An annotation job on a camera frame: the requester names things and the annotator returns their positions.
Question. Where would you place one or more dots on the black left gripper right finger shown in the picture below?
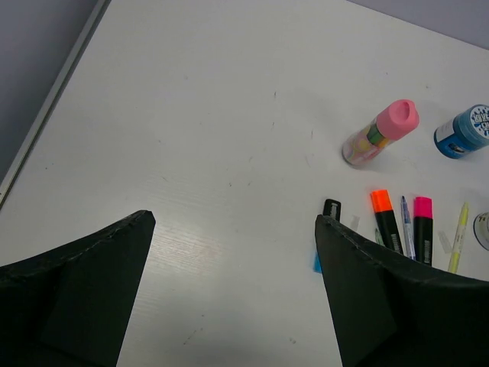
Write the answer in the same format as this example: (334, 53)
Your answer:
(388, 310)

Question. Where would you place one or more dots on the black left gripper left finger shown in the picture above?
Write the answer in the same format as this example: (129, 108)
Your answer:
(70, 306)

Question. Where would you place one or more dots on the green clear pen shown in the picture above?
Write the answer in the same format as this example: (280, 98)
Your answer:
(378, 237)

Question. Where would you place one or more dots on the yellow thin highlighter pen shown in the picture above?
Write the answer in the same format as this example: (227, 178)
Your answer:
(459, 239)

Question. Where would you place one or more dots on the blue clear pen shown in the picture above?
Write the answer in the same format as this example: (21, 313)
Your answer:
(407, 229)

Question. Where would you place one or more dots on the clear pen cap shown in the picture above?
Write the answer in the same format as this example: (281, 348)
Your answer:
(445, 243)
(354, 223)

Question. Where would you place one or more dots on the orange-capped black highlighter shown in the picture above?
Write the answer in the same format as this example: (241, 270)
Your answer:
(386, 222)

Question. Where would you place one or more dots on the pink-capped black highlighter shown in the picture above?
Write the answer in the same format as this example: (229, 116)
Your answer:
(423, 229)

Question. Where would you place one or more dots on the blue-capped black highlighter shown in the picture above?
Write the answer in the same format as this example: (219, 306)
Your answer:
(332, 208)

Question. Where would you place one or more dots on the grey-blue paint jar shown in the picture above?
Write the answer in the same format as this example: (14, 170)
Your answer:
(481, 229)

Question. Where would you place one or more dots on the pink-capped clear bottle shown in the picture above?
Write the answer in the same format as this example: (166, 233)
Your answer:
(393, 123)

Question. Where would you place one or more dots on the blue paint jar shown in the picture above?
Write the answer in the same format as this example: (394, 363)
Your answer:
(465, 134)

